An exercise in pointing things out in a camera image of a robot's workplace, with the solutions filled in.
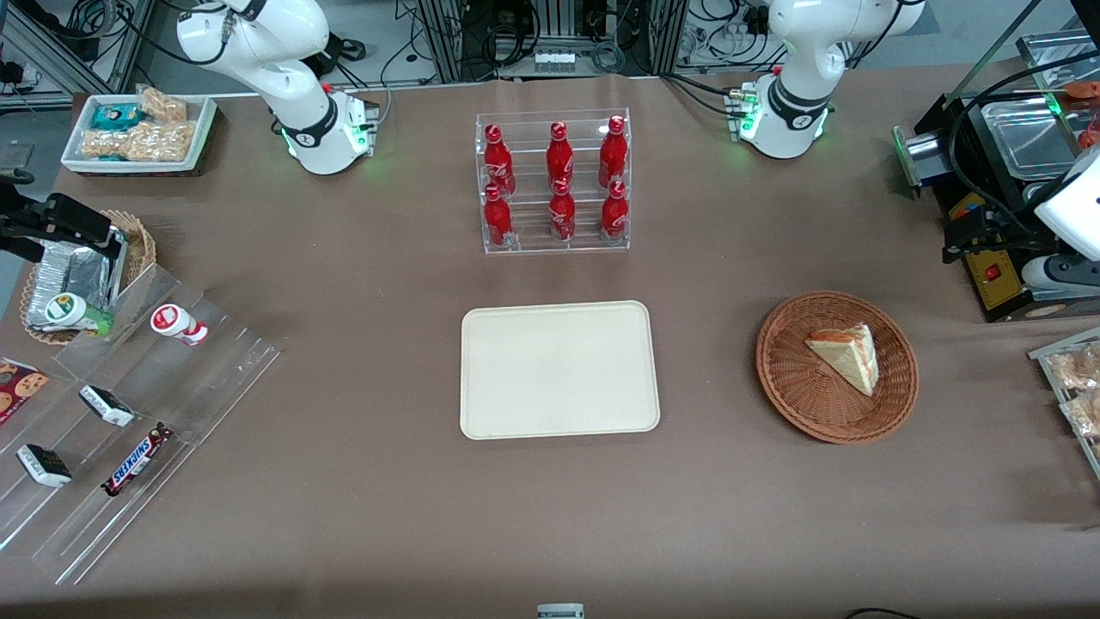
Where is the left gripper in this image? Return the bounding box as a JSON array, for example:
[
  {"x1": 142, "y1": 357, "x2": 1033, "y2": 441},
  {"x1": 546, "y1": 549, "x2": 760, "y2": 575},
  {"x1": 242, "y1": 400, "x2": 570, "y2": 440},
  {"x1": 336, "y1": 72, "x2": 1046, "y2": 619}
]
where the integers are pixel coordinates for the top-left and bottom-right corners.
[{"x1": 943, "y1": 144, "x2": 1100, "y2": 264}]

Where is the triangular sandwich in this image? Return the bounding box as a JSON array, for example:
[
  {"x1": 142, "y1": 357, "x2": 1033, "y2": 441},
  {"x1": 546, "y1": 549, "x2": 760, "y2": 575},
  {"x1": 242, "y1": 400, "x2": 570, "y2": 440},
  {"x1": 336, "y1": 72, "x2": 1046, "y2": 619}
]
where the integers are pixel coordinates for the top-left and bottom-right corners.
[{"x1": 804, "y1": 322, "x2": 881, "y2": 397}]

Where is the deep brown wicker basket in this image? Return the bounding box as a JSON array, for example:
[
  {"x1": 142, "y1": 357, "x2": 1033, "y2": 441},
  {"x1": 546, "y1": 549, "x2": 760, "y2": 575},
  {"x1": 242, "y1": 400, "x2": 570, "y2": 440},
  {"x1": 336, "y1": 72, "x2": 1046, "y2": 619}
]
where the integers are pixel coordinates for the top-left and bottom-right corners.
[{"x1": 19, "y1": 209, "x2": 158, "y2": 345}]

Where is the grey snack tray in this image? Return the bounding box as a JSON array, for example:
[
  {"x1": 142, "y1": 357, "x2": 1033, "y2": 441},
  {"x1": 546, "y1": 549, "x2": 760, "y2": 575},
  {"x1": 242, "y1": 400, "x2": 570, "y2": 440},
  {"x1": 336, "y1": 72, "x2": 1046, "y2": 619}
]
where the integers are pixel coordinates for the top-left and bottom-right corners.
[{"x1": 1029, "y1": 327, "x2": 1100, "y2": 480}]

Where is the metal tray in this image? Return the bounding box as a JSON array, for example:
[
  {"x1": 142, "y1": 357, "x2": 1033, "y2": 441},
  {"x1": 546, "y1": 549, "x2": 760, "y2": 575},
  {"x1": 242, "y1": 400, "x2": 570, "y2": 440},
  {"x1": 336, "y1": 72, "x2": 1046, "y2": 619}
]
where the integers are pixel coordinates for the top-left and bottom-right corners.
[{"x1": 1017, "y1": 30, "x2": 1100, "y2": 95}]

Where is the shallow round brown wicker basket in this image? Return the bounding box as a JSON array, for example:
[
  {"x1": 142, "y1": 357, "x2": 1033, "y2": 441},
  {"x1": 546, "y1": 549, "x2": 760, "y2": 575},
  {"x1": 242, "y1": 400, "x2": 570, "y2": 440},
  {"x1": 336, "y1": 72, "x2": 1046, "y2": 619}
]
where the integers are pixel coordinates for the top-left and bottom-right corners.
[{"x1": 756, "y1": 291, "x2": 920, "y2": 445}]

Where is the cream rectangular tray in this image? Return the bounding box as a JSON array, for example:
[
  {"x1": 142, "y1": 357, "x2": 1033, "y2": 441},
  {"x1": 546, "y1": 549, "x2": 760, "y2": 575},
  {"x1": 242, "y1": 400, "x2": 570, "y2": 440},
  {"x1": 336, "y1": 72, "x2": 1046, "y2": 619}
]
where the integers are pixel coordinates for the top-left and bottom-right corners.
[{"x1": 461, "y1": 300, "x2": 661, "y2": 441}]

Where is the aluminium foil container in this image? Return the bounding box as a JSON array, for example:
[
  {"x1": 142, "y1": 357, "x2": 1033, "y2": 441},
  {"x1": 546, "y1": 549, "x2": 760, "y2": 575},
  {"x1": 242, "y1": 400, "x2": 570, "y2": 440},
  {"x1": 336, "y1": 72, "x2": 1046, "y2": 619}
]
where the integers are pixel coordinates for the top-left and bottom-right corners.
[{"x1": 26, "y1": 239, "x2": 130, "y2": 332}]

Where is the black food warmer machine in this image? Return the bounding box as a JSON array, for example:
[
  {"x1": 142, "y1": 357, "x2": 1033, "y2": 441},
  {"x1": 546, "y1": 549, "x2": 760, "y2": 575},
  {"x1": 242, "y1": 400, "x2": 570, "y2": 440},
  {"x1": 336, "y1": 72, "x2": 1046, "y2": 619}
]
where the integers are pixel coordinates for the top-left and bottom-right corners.
[{"x1": 913, "y1": 86, "x2": 1100, "y2": 324}]

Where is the rice cracker packet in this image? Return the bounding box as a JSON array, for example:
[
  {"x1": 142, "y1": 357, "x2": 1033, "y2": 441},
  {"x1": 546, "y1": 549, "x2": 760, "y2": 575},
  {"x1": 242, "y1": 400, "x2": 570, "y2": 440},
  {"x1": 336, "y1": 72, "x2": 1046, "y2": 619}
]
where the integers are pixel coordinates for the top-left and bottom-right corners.
[
  {"x1": 137, "y1": 86, "x2": 188, "y2": 123},
  {"x1": 125, "y1": 120, "x2": 197, "y2": 163},
  {"x1": 82, "y1": 129, "x2": 130, "y2": 162}
]

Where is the green capped yoghurt bottle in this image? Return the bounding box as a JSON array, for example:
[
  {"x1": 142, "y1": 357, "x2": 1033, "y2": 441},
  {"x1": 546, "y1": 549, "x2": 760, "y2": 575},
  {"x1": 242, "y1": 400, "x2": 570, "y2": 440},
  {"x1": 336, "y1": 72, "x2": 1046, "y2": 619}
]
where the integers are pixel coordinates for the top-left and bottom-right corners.
[{"x1": 45, "y1": 292, "x2": 114, "y2": 338}]

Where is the silver cylinder with green light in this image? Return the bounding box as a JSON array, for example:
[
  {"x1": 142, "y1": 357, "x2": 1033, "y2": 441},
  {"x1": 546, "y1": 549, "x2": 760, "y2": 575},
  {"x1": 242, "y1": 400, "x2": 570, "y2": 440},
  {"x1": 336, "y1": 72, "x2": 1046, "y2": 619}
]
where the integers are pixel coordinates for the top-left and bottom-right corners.
[{"x1": 893, "y1": 125, "x2": 948, "y2": 192}]

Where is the steel food pan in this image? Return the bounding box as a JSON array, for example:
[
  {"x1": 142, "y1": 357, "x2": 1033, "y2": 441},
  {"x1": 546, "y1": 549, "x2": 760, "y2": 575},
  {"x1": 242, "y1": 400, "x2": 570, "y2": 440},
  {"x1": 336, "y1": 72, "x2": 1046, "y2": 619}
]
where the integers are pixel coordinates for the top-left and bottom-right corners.
[{"x1": 980, "y1": 96, "x2": 1085, "y2": 181}]

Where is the teal snack packet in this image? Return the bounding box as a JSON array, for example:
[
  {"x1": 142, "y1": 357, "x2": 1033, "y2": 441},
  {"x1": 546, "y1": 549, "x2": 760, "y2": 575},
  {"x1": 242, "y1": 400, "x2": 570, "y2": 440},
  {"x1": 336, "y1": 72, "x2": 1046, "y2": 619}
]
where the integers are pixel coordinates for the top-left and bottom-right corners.
[{"x1": 90, "y1": 103, "x2": 144, "y2": 132}]

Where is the red capped yoghurt bottle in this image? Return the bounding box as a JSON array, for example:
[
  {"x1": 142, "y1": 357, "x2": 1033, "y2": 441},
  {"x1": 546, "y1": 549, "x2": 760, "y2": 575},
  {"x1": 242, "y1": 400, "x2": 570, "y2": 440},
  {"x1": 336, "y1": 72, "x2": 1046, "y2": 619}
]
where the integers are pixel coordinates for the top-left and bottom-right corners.
[{"x1": 150, "y1": 303, "x2": 210, "y2": 347}]

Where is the white rectangular snack bin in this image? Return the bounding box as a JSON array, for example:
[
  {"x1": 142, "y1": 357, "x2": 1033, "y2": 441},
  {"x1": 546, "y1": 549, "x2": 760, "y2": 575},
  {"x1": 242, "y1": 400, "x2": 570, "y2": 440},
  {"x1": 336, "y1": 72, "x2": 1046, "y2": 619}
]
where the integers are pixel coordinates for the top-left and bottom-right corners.
[{"x1": 60, "y1": 93, "x2": 217, "y2": 177}]

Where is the chocolate chip cookie packet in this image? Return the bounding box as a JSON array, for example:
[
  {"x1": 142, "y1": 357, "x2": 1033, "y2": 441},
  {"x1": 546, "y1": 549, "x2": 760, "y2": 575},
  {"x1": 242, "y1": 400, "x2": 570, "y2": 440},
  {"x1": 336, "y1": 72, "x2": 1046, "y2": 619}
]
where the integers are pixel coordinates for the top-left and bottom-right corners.
[{"x1": 0, "y1": 359, "x2": 50, "y2": 426}]

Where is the clear pastry packet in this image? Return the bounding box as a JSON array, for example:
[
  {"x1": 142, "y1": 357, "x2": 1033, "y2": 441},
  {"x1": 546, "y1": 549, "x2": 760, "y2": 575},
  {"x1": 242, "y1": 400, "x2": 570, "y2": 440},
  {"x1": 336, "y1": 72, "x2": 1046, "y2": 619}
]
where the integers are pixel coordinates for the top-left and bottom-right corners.
[
  {"x1": 1050, "y1": 344, "x2": 1100, "y2": 393},
  {"x1": 1060, "y1": 391, "x2": 1100, "y2": 438}
]

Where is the black white snack bar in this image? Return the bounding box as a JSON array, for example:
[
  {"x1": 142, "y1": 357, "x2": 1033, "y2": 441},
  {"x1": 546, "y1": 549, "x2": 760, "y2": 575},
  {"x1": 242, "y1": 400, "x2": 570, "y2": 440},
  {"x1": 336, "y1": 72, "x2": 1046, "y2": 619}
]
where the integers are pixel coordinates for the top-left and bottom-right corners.
[
  {"x1": 79, "y1": 385, "x2": 136, "y2": 428},
  {"x1": 17, "y1": 444, "x2": 73, "y2": 489}
]

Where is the clear acrylic stepped shelf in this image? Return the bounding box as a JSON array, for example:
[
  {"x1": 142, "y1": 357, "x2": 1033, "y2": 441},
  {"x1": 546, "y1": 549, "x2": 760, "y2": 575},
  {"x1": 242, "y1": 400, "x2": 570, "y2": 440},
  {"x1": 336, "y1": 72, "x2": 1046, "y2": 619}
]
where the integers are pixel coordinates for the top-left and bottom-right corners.
[{"x1": 0, "y1": 262, "x2": 282, "y2": 587}]

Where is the Snickers chocolate bar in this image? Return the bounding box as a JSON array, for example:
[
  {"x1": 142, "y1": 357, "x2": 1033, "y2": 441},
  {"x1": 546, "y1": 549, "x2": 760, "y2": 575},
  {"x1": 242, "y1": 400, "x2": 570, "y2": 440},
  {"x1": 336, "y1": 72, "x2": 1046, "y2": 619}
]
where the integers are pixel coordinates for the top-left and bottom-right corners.
[{"x1": 101, "y1": 423, "x2": 174, "y2": 497}]

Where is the red cola bottle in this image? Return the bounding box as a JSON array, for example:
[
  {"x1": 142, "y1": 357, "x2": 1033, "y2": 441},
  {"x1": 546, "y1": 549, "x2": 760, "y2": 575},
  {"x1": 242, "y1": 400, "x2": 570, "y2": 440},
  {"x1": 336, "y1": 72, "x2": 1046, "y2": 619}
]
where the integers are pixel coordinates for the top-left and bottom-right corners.
[
  {"x1": 549, "y1": 178, "x2": 578, "y2": 243},
  {"x1": 599, "y1": 115, "x2": 629, "y2": 188},
  {"x1": 547, "y1": 121, "x2": 575, "y2": 186},
  {"x1": 601, "y1": 180, "x2": 629, "y2": 242},
  {"x1": 483, "y1": 124, "x2": 516, "y2": 197},
  {"x1": 483, "y1": 183, "x2": 515, "y2": 248}
]

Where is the aluminium equipment rack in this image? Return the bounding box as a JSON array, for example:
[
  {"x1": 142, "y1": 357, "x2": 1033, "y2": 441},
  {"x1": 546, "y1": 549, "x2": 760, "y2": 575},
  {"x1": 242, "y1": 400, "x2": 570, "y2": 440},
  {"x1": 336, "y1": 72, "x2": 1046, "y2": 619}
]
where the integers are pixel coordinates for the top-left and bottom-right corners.
[{"x1": 417, "y1": 0, "x2": 688, "y2": 83}]

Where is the clear acrylic bottle rack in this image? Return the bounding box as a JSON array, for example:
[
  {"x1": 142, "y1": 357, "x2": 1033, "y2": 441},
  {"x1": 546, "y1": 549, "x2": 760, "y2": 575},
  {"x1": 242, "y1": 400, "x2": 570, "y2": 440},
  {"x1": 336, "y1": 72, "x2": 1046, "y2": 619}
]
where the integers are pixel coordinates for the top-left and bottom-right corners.
[{"x1": 475, "y1": 108, "x2": 632, "y2": 255}]

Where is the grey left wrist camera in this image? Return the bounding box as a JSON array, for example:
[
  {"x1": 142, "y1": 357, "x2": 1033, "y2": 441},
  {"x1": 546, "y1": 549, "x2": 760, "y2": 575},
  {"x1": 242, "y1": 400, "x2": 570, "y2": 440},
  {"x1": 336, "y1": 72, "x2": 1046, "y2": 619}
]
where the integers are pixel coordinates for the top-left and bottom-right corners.
[{"x1": 1021, "y1": 254, "x2": 1100, "y2": 291}]

